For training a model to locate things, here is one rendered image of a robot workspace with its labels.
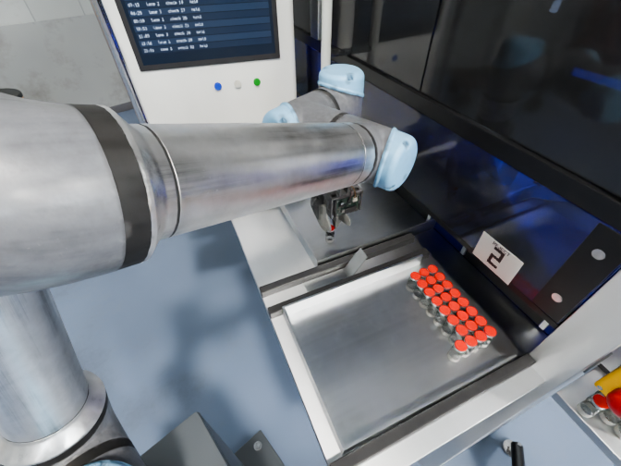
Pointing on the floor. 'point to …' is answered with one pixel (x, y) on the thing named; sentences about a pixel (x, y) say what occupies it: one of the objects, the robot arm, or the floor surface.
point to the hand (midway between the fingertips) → (329, 224)
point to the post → (554, 361)
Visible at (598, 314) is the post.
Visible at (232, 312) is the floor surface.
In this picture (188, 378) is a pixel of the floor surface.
